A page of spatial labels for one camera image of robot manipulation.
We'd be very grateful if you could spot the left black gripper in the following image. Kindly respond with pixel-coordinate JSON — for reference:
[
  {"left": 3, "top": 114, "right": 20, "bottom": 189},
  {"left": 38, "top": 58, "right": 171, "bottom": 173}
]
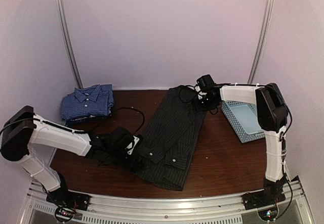
[{"left": 106, "top": 148, "right": 144, "bottom": 173}]

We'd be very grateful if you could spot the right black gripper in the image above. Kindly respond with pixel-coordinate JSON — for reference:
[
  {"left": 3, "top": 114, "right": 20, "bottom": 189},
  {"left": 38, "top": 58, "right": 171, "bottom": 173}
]
[{"left": 192, "top": 95, "right": 217, "bottom": 113}]

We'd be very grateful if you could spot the blue checked shirt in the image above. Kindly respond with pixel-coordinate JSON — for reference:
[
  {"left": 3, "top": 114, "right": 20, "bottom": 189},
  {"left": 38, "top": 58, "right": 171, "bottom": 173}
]
[{"left": 61, "top": 84, "right": 114, "bottom": 121}]

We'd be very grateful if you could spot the black pinstriped long sleeve shirt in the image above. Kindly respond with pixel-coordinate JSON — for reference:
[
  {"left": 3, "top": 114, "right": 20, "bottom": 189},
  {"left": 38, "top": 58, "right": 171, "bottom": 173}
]
[{"left": 136, "top": 85, "right": 206, "bottom": 191}]

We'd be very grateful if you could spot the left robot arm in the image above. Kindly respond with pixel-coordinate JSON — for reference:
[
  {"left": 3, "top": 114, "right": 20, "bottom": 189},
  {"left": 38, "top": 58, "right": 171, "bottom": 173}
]
[{"left": 1, "top": 106, "right": 143, "bottom": 206}]

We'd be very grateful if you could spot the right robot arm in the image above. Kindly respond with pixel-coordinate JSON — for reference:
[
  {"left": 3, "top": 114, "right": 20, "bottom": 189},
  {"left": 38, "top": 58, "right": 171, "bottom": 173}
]
[{"left": 193, "top": 74, "right": 290, "bottom": 209}]

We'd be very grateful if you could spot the light blue perforated plastic basket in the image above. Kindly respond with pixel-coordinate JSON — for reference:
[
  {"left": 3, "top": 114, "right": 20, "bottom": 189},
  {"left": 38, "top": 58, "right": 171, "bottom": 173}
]
[{"left": 221, "top": 101, "right": 265, "bottom": 144}]

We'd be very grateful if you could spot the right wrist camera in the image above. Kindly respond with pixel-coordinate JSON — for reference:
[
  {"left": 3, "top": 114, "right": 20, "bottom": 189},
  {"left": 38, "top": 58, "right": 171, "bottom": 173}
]
[{"left": 194, "top": 84, "right": 207, "bottom": 100}]

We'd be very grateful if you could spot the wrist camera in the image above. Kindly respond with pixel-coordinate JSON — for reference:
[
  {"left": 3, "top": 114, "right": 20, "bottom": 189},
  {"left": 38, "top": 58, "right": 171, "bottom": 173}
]
[
  {"left": 125, "top": 136, "right": 142, "bottom": 155},
  {"left": 194, "top": 84, "right": 207, "bottom": 100}
]

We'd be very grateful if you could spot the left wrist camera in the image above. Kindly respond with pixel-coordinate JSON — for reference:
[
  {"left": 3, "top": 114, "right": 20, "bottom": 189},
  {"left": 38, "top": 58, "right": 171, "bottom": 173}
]
[{"left": 125, "top": 136, "right": 142, "bottom": 155}]

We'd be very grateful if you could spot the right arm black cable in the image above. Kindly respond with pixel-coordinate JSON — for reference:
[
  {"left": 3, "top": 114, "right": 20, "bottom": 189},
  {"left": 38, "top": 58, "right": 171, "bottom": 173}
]
[{"left": 178, "top": 84, "right": 203, "bottom": 103}]

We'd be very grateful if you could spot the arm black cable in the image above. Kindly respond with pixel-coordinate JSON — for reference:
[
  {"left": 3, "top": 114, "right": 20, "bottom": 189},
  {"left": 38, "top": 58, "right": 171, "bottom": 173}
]
[
  {"left": 91, "top": 107, "right": 145, "bottom": 139},
  {"left": 178, "top": 84, "right": 203, "bottom": 103}
]

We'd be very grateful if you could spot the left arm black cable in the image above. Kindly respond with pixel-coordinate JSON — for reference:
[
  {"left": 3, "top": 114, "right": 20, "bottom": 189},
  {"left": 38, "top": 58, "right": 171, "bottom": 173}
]
[{"left": 91, "top": 107, "right": 145, "bottom": 139}]

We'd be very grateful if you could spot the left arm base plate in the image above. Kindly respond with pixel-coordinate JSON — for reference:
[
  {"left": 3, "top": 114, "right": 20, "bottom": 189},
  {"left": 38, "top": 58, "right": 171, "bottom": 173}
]
[{"left": 46, "top": 191, "right": 90, "bottom": 223}]

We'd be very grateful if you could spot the aluminium front rail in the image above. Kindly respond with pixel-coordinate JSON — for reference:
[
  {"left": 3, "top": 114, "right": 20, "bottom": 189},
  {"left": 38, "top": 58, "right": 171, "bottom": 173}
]
[{"left": 24, "top": 181, "right": 312, "bottom": 224}]

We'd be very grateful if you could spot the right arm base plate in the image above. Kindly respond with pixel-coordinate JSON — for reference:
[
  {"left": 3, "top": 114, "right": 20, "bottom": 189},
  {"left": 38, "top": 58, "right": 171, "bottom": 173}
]
[{"left": 241, "top": 191, "right": 286, "bottom": 222}]

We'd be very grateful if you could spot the right aluminium corner post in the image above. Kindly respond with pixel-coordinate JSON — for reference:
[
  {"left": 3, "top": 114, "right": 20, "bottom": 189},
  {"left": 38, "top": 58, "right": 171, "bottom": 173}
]
[{"left": 248, "top": 0, "right": 274, "bottom": 84}]

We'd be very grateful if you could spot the aluminium corner post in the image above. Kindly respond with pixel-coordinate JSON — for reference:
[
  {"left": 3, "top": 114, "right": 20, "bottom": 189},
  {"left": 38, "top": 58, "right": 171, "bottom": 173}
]
[
  {"left": 248, "top": 0, "right": 274, "bottom": 84},
  {"left": 56, "top": 0, "right": 83, "bottom": 89}
]

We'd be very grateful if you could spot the left aluminium corner post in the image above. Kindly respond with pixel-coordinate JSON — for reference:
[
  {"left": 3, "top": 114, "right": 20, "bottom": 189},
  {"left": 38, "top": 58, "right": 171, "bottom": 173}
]
[{"left": 56, "top": 0, "right": 83, "bottom": 89}]

